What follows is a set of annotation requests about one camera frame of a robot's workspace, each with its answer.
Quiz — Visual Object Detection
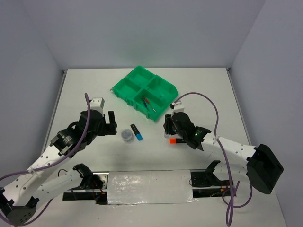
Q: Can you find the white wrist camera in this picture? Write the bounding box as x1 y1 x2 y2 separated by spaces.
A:
89 97 105 114
169 100 185 115

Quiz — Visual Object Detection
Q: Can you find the orange highlighter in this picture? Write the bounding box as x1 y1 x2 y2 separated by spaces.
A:
169 138 185 144

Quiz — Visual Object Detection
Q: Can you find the clear tub of paperclips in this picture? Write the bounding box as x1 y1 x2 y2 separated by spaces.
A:
121 129 134 142

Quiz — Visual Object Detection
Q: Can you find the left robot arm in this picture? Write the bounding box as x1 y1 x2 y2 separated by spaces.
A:
0 110 117 227

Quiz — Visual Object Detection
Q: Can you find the blue highlighter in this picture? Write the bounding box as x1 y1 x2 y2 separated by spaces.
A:
130 124 143 141

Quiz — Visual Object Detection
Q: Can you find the green four-compartment bin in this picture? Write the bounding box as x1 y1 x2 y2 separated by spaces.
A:
111 66 178 122

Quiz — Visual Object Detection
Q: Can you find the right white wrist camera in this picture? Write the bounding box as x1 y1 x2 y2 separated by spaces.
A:
169 100 185 115

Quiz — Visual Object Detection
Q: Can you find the silver tape sheet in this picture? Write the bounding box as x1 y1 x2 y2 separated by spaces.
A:
107 170 195 205

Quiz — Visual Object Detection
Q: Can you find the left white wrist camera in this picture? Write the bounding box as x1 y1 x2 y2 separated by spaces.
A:
89 97 105 114

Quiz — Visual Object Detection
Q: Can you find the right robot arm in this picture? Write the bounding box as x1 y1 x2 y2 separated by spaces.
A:
163 112 284 194

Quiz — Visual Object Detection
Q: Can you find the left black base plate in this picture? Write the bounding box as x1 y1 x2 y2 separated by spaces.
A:
62 172 110 205

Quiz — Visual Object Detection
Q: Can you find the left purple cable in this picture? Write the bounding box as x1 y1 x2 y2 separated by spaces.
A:
0 92 92 225

